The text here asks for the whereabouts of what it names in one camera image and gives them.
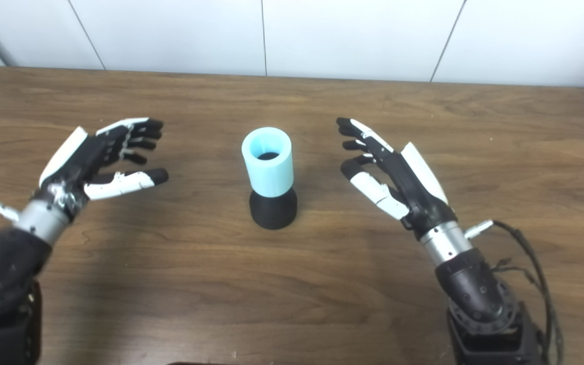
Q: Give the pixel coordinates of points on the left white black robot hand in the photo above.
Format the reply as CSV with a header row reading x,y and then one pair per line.
x,y
84,157

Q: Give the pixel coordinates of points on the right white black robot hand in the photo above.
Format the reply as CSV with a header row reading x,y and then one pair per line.
x,y
413,187

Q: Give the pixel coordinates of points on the black flared nozzle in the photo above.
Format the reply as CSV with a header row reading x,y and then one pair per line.
x,y
273,213

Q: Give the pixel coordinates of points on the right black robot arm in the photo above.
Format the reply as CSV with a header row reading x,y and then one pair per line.
x,y
474,289

